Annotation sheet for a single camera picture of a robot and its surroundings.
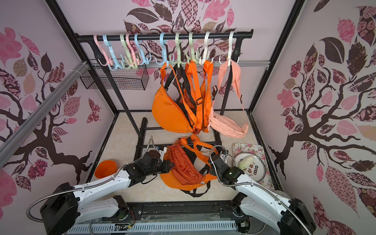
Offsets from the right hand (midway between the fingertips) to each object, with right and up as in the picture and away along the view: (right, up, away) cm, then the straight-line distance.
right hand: (215, 165), depth 84 cm
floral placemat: (+18, +8, +14) cm, 24 cm away
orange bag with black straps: (-7, +4, +11) cm, 14 cm away
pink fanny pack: (+2, +25, -9) cm, 26 cm away
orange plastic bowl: (-67, -3, +3) cm, 67 cm away
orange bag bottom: (-27, +31, -4) cm, 41 cm away
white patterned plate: (+26, -4, +4) cm, 27 cm away
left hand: (-23, 0, -4) cm, 23 cm away
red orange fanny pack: (-17, -2, -7) cm, 18 cm away
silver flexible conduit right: (+10, +3, -34) cm, 36 cm away
